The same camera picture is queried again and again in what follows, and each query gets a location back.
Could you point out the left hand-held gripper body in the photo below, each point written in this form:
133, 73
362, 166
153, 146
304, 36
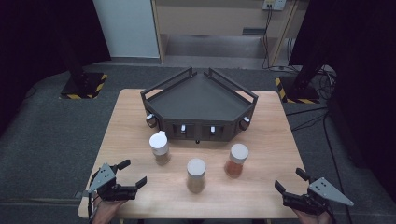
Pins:
106, 180

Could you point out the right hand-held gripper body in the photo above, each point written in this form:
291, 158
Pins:
327, 191

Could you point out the red spice jar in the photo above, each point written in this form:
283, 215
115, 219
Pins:
237, 158

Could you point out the person's right hand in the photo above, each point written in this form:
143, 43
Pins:
314, 219

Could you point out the person's left hand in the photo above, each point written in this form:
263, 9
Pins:
106, 211

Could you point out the brown spice jar, open lid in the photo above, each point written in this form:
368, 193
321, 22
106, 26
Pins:
159, 146

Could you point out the black hook with white top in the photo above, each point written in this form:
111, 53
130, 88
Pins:
183, 129
151, 120
245, 122
212, 130

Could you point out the tan spice jar, white lid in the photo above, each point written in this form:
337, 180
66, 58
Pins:
196, 174

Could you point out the black stand with striped base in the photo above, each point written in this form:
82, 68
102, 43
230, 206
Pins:
299, 91
82, 85

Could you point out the dark grey corner rack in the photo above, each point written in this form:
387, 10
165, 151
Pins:
199, 99

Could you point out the black curtain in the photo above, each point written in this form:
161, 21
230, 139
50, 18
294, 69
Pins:
364, 77
37, 46

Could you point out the white panel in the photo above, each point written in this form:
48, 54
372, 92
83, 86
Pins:
127, 28

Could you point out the light wooden cabinet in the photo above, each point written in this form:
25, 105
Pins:
211, 18

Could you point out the white wall socket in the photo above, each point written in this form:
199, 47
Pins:
274, 4

